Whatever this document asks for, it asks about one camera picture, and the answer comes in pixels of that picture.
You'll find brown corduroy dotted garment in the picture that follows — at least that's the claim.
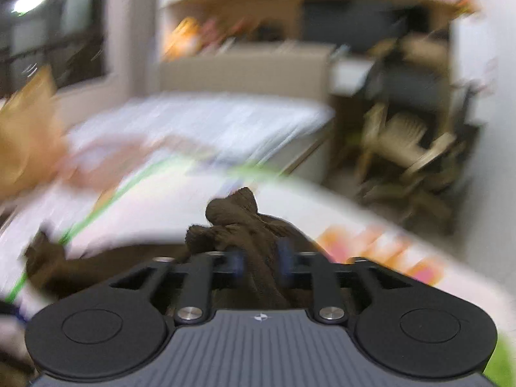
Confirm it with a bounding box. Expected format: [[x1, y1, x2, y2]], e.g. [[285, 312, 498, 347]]
[[25, 187, 317, 310]]

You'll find cartoon animal play mat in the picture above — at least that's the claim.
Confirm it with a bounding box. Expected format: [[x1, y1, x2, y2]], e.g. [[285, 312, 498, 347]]
[[1, 157, 515, 386]]

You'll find beige office chair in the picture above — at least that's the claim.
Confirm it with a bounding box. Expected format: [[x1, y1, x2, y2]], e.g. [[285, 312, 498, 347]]
[[355, 35, 477, 233]]

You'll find pink gift box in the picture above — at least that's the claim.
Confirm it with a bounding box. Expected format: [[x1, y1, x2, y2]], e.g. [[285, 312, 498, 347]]
[[58, 135, 199, 191]]

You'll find beige padded headboard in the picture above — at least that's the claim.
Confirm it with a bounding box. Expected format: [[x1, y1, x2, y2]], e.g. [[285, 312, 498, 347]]
[[158, 41, 334, 102]]

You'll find brown paper bag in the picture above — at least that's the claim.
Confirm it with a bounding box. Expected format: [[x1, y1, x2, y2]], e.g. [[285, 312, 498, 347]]
[[0, 65, 68, 200]]

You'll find black monitor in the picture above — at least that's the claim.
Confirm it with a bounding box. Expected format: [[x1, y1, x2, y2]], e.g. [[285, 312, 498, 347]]
[[302, 0, 430, 53]]

